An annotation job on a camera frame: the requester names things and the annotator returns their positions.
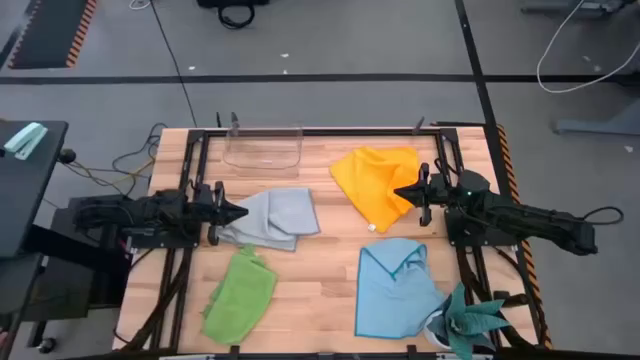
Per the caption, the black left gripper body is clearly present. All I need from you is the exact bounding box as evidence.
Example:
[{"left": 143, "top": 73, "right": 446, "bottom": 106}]
[{"left": 192, "top": 180, "right": 233, "bottom": 247}]

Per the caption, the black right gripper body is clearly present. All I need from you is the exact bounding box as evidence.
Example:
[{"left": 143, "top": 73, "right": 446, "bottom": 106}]
[{"left": 418, "top": 161, "right": 454, "bottom": 228}]

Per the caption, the orange microfiber towel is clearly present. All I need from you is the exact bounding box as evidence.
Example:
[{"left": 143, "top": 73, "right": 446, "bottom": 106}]
[{"left": 329, "top": 146, "right": 421, "bottom": 234}]

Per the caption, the grey waffle microfiber towel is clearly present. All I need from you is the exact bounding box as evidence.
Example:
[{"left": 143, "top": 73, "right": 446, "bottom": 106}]
[{"left": 214, "top": 187, "right": 322, "bottom": 253}]

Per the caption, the clear plastic bin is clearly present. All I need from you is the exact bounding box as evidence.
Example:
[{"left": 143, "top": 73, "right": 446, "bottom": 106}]
[{"left": 222, "top": 123, "right": 305, "bottom": 171}]

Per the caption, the green microfiber towel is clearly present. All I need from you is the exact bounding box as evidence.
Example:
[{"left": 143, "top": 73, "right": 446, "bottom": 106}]
[{"left": 201, "top": 243, "right": 279, "bottom": 346}]

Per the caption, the light blue microfiber towel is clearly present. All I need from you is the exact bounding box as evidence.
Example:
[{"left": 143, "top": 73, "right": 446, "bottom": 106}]
[{"left": 354, "top": 237, "right": 449, "bottom": 340}]

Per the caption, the orange black hazard strip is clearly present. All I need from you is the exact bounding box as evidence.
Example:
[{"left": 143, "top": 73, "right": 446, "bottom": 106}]
[{"left": 494, "top": 123, "right": 554, "bottom": 350}]

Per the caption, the teal artificial potted plant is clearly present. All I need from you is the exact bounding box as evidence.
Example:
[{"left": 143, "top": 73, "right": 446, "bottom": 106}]
[{"left": 423, "top": 282, "right": 512, "bottom": 360}]

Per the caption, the black cabinet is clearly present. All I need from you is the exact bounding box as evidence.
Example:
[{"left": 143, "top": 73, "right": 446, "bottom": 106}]
[{"left": 22, "top": 193, "right": 134, "bottom": 321}]

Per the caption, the grey desk foot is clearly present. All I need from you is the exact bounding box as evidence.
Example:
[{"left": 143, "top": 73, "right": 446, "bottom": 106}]
[
  {"left": 521, "top": 0, "right": 622, "bottom": 16},
  {"left": 552, "top": 98, "right": 640, "bottom": 136}
]

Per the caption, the black side desk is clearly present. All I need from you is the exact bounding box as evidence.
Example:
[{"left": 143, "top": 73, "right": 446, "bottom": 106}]
[{"left": 0, "top": 118, "right": 70, "bottom": 259}]

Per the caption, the mint green stapler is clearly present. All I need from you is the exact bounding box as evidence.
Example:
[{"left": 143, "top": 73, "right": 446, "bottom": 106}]
[{"left": 3, "top": 121, "right": 50, "bottom": 162}]

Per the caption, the black hazard-edged floor mat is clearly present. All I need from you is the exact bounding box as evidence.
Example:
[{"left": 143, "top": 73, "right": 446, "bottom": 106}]
[{"left": 7, "top": 0, "right": 99, "bottom": 70}]

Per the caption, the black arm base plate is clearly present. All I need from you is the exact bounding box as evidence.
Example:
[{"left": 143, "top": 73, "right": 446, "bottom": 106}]
[
  {"left": 444, "top": 207, "right": 519, "bottom": 250},
  {"left": 122, "top": 224, "right": 201, "bottom": 250}
]

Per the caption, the yellow cable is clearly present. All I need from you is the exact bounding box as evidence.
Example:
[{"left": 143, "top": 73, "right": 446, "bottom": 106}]
[{"left": 74, "top": 158, "right": 156, "bottom": 187}]

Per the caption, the black cable bundle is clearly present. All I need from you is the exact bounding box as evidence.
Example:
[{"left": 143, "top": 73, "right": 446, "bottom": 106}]
[{"left": 64, "top": 122, "right": 169, "bottom": 197}]

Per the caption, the black aluminium table frame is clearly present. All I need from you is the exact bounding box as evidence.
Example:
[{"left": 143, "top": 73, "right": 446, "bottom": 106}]
[{"left": 117, "top": 127, "right": 549, "bottom": 354}]

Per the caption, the black clamp handle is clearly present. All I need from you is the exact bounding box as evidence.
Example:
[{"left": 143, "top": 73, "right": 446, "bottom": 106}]
[{"left": 492, "top": 290, "right": 530, "bottom": 308}]

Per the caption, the thin black floor cable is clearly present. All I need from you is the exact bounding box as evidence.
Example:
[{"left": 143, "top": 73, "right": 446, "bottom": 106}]
[{"left": 148, "top": 0, "right": 199, "bottom": 129}]

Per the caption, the white floor cable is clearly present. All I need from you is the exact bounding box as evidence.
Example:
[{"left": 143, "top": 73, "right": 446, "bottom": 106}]
[{"left": 536, "top": 0, "right": 640, "bottom": 95}]

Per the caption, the black cable loop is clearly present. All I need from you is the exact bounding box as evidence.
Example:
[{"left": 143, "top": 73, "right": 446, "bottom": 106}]
[{"left": 216, "top": 3, "right": 257, "bottom": 31}]

